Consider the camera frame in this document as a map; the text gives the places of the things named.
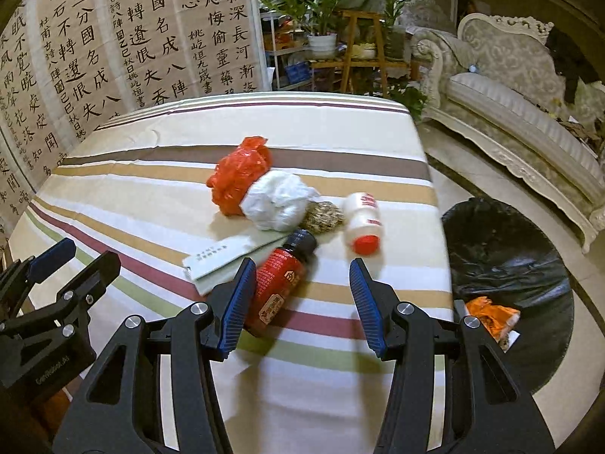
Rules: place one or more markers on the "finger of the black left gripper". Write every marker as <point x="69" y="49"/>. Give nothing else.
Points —
<point x="47" y="263"/>
<point x="86" y="289"/>

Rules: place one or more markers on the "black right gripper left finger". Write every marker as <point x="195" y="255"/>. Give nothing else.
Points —
<point x="117" y="407"/>

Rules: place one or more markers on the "clear orange snack wrapper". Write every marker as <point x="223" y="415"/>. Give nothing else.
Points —
<point x="499" y="320"/>

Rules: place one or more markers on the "red bottle black cap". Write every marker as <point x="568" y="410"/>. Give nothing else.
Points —
<point x="277" y="277"/>

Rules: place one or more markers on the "small white red-capped bottle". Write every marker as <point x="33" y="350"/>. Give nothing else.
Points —
<point x="363" y="228"/>

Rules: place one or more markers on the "black trash bag bin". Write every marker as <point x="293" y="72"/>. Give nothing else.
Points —
<point x="497" y="252"/>

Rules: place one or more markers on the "crumpled orange plastic bag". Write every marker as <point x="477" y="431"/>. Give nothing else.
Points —
<point x="235" y="173"/>

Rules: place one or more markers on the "calligraphy folding screen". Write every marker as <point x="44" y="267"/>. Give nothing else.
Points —
<point x="69" y="66"/>

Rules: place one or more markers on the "metal scouring pad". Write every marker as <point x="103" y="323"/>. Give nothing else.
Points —
<point x="321" y="218"/>

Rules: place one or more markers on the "low green floor plant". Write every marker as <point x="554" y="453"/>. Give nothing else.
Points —
<point x="410" y="96"/>

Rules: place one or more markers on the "ornate cream sofa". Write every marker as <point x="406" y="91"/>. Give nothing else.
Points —
<point x="495" y="83"/>

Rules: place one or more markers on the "white metal shelf rack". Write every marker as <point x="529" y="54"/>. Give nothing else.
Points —
<point x="286" y="53"/>

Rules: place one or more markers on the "black garment on sofa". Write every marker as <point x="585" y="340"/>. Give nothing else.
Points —
<point x="570" y="62"/>

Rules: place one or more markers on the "potted green plant white pot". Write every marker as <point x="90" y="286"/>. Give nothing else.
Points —
<point x="318" y="18"/>

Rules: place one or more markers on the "wooden plant stand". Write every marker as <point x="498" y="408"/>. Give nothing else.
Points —
<point x="346" y="65"/>

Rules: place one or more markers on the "small yellow bowl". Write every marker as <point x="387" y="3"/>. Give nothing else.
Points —
<point x="363" y="52"/>

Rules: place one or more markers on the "ornate cream armchair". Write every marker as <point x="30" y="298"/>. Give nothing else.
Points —
<point x="424" y="14"/>

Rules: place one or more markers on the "tall green plant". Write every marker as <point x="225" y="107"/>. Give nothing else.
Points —
<point x="394" y="41"/>

